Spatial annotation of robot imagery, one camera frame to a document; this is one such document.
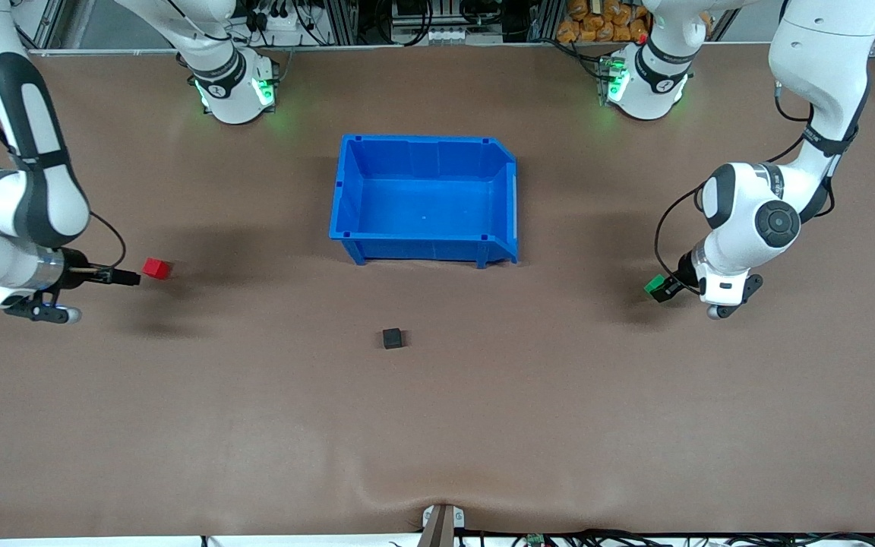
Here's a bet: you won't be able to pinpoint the bag of orange items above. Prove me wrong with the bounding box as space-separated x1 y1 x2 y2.
557 0 652 43

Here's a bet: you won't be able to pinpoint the blue plastic storage bin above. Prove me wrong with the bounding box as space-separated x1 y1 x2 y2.
329 134 520 268

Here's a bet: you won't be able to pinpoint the white power strip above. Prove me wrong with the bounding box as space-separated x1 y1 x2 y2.
261 9 311 48

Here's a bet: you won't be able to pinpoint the metal table edge clamp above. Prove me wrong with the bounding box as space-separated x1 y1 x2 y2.
422 504 466 547

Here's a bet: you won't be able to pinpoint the white terminal block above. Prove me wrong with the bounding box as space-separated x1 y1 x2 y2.
390 23 478 45

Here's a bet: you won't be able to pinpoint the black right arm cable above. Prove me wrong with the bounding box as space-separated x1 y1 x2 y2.
88 211 128 271

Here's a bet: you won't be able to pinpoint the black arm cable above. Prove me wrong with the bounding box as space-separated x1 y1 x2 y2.
653 79 839 288
88 211 128 271

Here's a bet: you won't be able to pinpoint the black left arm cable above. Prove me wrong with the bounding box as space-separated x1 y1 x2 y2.
653 79 839 288

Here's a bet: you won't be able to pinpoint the aluminium frame profile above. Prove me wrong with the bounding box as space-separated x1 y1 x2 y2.
8 0 68 52

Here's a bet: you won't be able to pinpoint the black cables along table edge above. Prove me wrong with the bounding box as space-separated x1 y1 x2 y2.
456 529 875 547

